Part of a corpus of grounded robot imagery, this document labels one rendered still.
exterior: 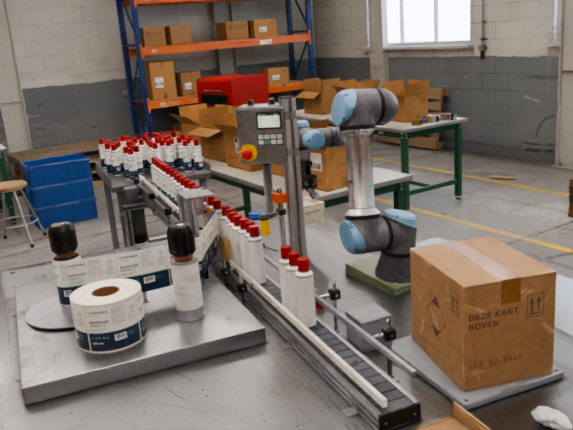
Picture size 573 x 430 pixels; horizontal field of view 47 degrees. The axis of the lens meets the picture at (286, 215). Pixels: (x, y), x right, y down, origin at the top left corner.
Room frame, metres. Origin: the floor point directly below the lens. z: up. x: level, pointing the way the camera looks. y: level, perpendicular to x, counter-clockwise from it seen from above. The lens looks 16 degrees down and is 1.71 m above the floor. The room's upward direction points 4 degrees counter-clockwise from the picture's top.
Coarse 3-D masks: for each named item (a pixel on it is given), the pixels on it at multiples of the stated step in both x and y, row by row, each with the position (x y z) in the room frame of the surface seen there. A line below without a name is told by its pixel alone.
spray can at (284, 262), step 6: (282, 246) 1.87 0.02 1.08; (288, 246) 1.87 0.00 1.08; (282, 252) 1.85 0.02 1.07; (288, 252) 1.85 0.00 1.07; (282, 258) 1.85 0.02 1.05; (282, 264) 1.84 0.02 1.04; (288, 264) 1.84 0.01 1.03; (282, 270) 1.84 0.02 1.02; (282, 276) 1.85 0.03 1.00; (282, 282) 1.85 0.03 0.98; (282, 288) 1.85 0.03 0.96; (282, 294) 1.85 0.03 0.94; (282, 300) 1.85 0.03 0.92; (288, 300) 1.84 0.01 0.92; (288, 306) 1.84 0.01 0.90
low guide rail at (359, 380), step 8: (232, 264) 2.23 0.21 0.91; (240, 272) 2.14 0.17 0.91; (248, 280) 2.07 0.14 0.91; (256, 288) 2.00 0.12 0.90; (264, 296) 1.93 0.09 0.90; (272, 296) 1.90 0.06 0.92; (272, 304) 1.87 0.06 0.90; (280, 304) 1.83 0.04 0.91; (288, 312) 1.77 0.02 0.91; (296, 320) 1.71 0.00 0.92; (304, 328) 1.65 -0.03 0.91; (312, 336) 1.60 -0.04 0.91; (320, 344) 1.56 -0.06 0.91; (328, 352) 1.51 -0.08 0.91; (336, 360) 1.47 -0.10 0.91; (344, 368) 1.43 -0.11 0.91; (352, 376) 1.39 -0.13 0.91; (360, 376) 1.37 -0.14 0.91; (360, 384) 1.36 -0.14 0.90; (368, 384) 1.34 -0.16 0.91; (368, 392) 1.32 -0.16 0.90; (376, 392) 1.30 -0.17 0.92; (376, 400) 1.29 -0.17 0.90; (384, 400) 1.27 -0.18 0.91
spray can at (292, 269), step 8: (288, 256) 1.80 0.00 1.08; (296, 256) 1.79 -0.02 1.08; (296, 264) 1.79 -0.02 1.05; (288, 272) 1.79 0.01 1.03; (288, 280) 1.79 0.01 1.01; (288, 288) 1.79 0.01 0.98; (288, 296) 1.80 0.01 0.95; (296, 296) 1.78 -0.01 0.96; (296, 304) 1.78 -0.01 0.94; (296, 312) 1.78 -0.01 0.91
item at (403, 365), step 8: (264, 256) 2.14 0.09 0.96; (272, 264) 2.07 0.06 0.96; (320, 304) 1.73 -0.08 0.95; (328, 304) 1.70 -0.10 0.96; (336, 312) 1.64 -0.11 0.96; (344, 320) 1.59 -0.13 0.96; (352, 328) 1.55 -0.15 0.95; (360, 328) 1.53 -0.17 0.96; (368, 336) 1.48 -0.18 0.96; (376, 344) 1.44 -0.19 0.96; (384, 352) 1.41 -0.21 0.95; (392, 352) 1.39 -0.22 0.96; (392, 360) 1.37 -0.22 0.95; (400, 360) 1.35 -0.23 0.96; (408, 368) 1.31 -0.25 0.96
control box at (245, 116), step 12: (240, 108) 2.16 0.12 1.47; (252, 108) 2.15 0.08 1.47; (264, 108) 2.13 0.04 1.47; (276, 108) 2.12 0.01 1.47; (240, 120) 2.15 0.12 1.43; (252, 120) 2.14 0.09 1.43; (240, 132) 2.15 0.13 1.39; (252, 132) 2.14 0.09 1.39; (264, 132) 2.13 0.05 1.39; (276, 132) 2.12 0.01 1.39; (240, 144) 2.15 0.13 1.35; (252, 144) 2.14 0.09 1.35; (240, 156) 2.15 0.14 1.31; (252, 156) 2.14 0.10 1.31; (264, 156) 2.13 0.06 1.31; (276, 156) 2.12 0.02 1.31
